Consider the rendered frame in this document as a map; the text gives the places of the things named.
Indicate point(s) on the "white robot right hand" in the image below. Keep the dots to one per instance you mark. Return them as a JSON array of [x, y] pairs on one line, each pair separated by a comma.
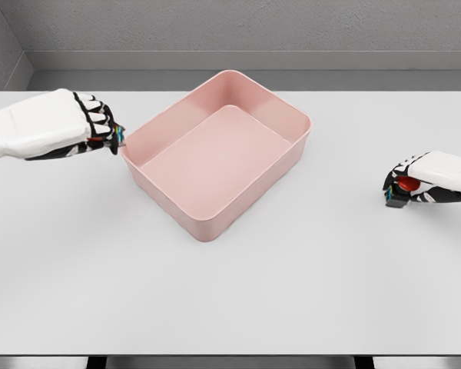
[[443, 169]]

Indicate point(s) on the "pink rectangular plastic basket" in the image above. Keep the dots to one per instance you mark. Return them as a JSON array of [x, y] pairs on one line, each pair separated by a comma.
[[219, 153]]

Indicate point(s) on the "industrial switch with red button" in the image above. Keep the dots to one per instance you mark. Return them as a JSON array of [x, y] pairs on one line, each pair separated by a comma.
[[118, 133], [408, 184]]

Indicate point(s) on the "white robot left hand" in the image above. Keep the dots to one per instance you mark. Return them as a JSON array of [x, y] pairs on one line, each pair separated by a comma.
[[50, 121]]

